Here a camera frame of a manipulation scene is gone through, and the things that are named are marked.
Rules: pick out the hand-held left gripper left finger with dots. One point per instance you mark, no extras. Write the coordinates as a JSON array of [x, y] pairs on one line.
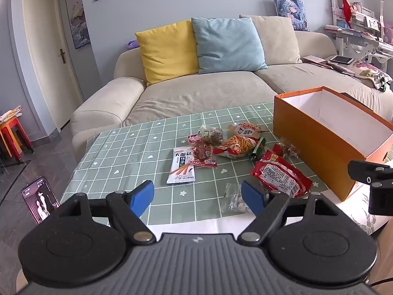
[[142, 197]]

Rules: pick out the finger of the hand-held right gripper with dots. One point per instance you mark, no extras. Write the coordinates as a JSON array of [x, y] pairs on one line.
[[363, 170]]

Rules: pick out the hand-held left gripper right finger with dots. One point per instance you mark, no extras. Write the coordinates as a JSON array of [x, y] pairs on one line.
[[251, 197]]

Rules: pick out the clear packet white balls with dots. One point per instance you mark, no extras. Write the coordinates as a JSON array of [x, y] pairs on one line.
[[235, 201]]

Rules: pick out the large red snack packet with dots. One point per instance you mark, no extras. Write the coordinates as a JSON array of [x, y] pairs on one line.
[[279, 172]]

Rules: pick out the green sausage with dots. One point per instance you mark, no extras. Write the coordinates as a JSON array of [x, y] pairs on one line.
[[256, 152]]

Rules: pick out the white spicy strip packet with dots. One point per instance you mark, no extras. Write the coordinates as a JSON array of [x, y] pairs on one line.
[[181, 166]]

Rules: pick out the orange stick snack bag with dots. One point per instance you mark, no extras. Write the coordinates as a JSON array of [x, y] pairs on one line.
[[238, 146]]

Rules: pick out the clear red candy packet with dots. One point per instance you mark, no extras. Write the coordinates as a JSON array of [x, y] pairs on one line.
[[284, 150]]

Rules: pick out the red meat snack packet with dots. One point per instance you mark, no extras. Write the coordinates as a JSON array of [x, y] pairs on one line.
[[201, 154]]

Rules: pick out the orange cardboard box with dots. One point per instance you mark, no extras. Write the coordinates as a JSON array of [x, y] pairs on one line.
[[307, 135]]

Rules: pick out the beige packet orange print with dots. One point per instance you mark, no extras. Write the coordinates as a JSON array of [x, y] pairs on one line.
[[245, 129]]

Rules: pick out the clear dark vegetable packet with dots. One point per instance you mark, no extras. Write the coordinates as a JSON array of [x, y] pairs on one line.
[[213, 136]]

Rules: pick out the green checked tablecloth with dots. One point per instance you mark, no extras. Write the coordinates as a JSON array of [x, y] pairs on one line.
[[138, 147]]

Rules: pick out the floral cushion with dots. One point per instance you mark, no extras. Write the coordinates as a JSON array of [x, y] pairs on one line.
[[368, 72]]

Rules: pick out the smartphone on stand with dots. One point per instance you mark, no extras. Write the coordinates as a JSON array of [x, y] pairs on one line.
[[38, 202]]

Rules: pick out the white smartphone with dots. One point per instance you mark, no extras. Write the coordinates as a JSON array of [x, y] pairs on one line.
[[341, 59]]

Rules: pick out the beige sofa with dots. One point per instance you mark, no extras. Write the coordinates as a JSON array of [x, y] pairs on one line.
[[199, 92]]

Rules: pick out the books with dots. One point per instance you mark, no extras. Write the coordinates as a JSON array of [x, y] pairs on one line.
[[316, 60]]

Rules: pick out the white shelf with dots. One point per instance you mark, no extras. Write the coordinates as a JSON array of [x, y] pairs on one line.
[[362, 37]]

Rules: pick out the red plastic stool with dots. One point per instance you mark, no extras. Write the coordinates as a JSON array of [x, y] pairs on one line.
[[23, 135]]

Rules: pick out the orange plastic stool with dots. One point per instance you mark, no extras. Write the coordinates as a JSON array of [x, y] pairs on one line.
[[9, 143]]

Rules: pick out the yellow pillow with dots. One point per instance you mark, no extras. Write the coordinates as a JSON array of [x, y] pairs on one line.
[[165, 52]]

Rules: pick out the light blue pillow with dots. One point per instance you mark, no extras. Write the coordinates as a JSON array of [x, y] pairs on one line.
[[230, 46]]

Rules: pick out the purple plush item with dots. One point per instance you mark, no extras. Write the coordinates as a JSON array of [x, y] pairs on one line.
[[133, 44]]

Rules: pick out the beige pillow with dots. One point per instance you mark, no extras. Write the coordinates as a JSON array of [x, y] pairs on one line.
[[281, 40]]

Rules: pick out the stack of papers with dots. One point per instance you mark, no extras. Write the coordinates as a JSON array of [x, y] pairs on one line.
[[10, 114]]

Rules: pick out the red hanging ornament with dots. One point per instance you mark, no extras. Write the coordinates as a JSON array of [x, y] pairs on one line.
[[347, 10]]

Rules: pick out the white door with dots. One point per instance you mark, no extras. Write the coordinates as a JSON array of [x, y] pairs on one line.
[[46, 67]]

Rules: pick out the figure print pillow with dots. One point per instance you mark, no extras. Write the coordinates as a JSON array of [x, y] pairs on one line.
[[290, 12]]

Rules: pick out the wall painting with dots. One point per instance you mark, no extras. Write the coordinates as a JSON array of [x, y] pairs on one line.
[[78, 15]]

